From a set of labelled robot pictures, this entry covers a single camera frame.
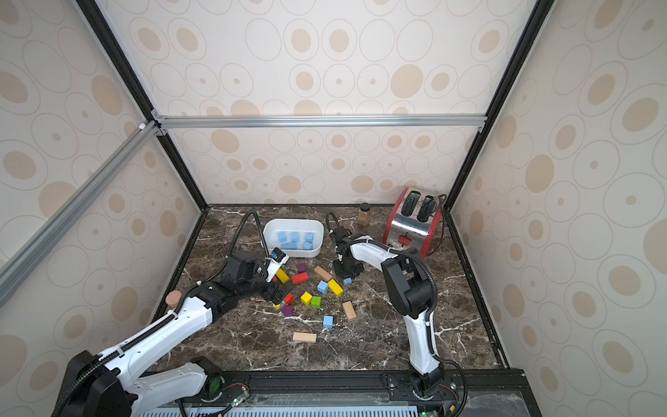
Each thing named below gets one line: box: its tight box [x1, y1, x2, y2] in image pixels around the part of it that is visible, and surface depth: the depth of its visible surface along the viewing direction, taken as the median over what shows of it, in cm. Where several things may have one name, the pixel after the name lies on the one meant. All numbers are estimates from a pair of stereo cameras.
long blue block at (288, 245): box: [280, 241, 298, 250], surface depth 108 cm
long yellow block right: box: [327, 278, 345, 298], surface depth 95 cm
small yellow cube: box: [300, 291, 313, 306], surface depth 91 cm
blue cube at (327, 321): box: [323, 315, 335, 329], surface depth 86 cm
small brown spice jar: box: [358, 201, 371, 227], surface depth 111 cm
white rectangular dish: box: [262, 218, 325, 259], surface depth 109 cm
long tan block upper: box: [314, 265, 333, 282], surface depth 99 cm
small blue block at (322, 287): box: [316, 279, 330, 294], surface depth 94 cm
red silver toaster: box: [381, 186, 444, 259], surface depth 94 cm
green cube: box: [310, 296, 323, 310], surface depth 90 cm
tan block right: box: [342, 300, 357, 320], surface depth 88 cm
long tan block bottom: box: [292, 331, 317, 344], surface depth 84 cm
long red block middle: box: [290, 271, 309, 285], surface depth 99 cm
